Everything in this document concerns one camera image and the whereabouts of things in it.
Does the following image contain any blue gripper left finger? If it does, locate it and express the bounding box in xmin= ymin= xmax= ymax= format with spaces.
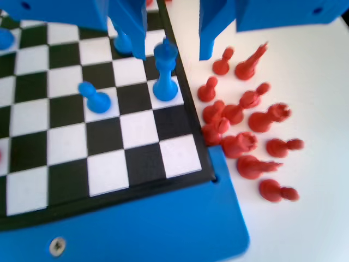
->
xmin=107 ymin=0 xmax=148 ymax=61

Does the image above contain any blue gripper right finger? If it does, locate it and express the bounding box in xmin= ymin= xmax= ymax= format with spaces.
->
xmin=198 ymin=0 xmax=228 ymax=62

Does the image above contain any blue king chess piece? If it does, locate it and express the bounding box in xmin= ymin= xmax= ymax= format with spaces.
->
xmin=152 ymin=36 xmax=179 ymax=103

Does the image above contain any blue pawn chess piece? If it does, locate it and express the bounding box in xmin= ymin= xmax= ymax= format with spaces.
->
xmin=77 ymin=81 xmax=112 ymax=114
xmin=112 ymin=29 xmax=135 ymax=55

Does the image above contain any red bishop chess piece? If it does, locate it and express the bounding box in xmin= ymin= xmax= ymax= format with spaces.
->
xmin=201 ymin=117 xmax=231 ymax=147
xmin=221 ymin=91 xmax=261 ymax=127

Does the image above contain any red rook chess piece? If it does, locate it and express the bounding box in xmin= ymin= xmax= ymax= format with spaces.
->
xmin=248 ymin=103 xmax=293 ymax=134
xmin=220 ymin=132 xmax=258 ymax=159

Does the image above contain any blue queen chess piece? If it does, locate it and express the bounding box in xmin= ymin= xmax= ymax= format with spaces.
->
xmin=0 ymin=27 xmax=15 ymax=52

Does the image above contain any black and white chessboard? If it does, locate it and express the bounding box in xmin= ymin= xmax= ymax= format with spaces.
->
xmin=0 ymin=0 xmax=218 ymax=233

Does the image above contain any blue printed base plate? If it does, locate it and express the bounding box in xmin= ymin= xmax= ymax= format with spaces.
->
xmin=0 ymin=146 xmax=251 ymax=262

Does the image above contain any silver base plate screw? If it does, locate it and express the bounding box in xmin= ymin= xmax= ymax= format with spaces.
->
xmin=49 ymin=237 xmax=67 ymax=256

